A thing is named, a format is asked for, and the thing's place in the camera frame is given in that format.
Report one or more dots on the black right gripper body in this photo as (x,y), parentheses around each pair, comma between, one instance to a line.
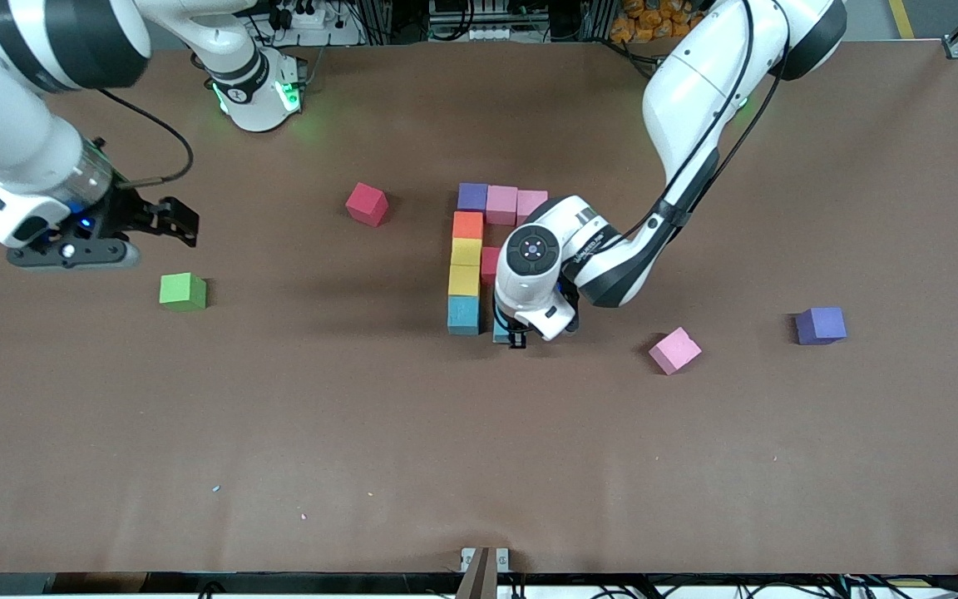
(126,213)

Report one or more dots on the blue foam cube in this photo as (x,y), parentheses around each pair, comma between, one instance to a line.
(463,314)
(501,331)

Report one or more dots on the yellow foam cube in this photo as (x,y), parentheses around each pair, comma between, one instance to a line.
(464,280)
(466,251)

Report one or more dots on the red foam cube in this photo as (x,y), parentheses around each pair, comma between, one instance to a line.
(367,204)
(489,262)

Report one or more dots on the orange foam cube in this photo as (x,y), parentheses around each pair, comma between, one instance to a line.
(468,225)

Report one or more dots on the pink foam cube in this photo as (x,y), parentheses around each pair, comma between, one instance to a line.
(674,350)
(530,200)
(502,205)

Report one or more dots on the purple foam cube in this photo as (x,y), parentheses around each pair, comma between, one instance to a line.
(472,197)
(820,325)

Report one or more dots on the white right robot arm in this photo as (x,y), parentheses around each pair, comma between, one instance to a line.
(13,133)

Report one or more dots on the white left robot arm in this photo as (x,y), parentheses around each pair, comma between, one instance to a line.
(695,91)

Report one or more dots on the green foam cube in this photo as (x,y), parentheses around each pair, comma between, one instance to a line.
(183,293)

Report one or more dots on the brown paper table cover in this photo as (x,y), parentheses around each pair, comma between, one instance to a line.
(479,466)

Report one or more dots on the white power strip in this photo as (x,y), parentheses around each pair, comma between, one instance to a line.
(300,17)
(479,33)

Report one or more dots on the bag of orange fruits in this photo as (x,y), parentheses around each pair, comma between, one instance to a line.
(654,21)

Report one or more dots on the small metal table bracket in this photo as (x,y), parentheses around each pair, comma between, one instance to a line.
(467,557)

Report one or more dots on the brown tapered post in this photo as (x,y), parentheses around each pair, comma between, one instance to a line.
(479,582)

